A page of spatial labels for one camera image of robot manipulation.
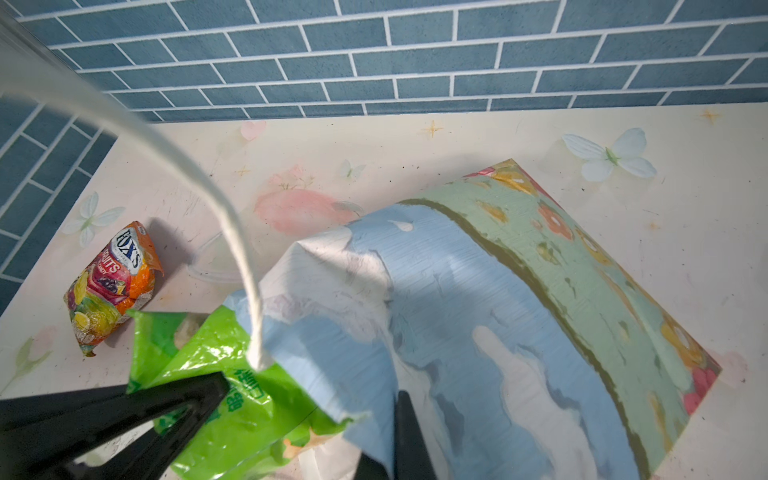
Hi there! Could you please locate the green chips bag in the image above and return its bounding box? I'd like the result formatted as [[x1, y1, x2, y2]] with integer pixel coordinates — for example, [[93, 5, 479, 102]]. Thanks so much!
[[128, 306, 346, 479]]

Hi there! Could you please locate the orange Fox's fruits candy bag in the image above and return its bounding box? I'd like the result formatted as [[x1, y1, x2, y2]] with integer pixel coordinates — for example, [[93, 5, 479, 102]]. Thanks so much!
[[63, 221, 163, 357]]

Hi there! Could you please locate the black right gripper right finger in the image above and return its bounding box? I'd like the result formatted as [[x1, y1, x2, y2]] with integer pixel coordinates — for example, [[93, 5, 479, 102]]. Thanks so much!
[[394, 390, 437, 480]]

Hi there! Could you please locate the floral paper gift bag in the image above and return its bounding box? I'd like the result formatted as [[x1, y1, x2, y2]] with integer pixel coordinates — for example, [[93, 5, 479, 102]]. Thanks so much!
[[259, 160, 720, 479]]

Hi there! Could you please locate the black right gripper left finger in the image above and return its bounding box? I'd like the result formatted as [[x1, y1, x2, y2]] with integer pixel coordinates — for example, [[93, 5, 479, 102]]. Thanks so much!
[[1, 373, 230, 479]]

